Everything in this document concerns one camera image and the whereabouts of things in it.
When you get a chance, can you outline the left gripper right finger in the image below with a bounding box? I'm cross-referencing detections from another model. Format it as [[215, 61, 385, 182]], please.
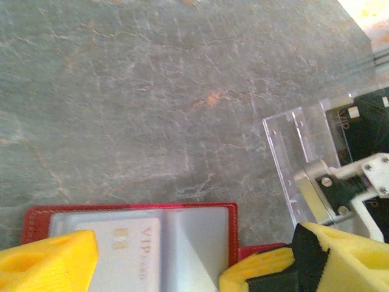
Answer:
[[298, 221, 389, 292]]

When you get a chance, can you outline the aluminium side rail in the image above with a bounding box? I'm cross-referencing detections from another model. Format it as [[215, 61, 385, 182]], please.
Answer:
[[369, 45, 389, 69]]

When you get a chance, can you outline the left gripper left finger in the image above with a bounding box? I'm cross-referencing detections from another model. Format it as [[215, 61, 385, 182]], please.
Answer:
[[0, 230, 99, 292]]

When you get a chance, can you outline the black VIP card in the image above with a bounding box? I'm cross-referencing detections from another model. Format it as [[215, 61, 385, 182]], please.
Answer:
[[363, 196, 389, 237], [325, 93, 389, 162]]

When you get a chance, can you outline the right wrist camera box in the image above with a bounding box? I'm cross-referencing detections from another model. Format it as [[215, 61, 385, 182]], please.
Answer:
[[296, 151, 389, 242]]

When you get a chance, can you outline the red card holder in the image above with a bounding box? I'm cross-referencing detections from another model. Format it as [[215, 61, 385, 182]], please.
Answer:
[[20, 201, 291, 292]]

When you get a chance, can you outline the white VIP card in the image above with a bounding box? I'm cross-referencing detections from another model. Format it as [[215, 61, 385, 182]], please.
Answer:
[[72, 216, 162, 292]]

